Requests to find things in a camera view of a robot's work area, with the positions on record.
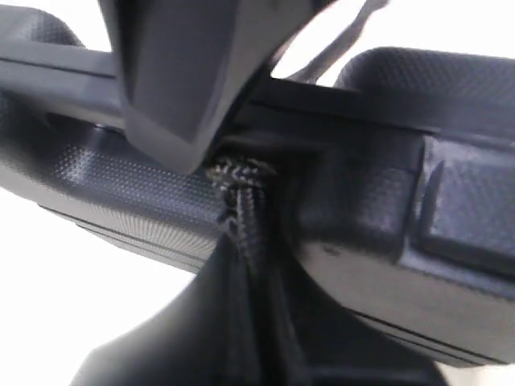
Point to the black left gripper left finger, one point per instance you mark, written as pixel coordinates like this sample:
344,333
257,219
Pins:
205,336

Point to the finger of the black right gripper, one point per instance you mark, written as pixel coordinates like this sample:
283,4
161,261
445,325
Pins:
182,66

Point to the black plastic carrying case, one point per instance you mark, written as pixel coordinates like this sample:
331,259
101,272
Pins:
397,182

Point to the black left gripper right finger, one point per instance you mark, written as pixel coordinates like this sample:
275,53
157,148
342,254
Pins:
308,339

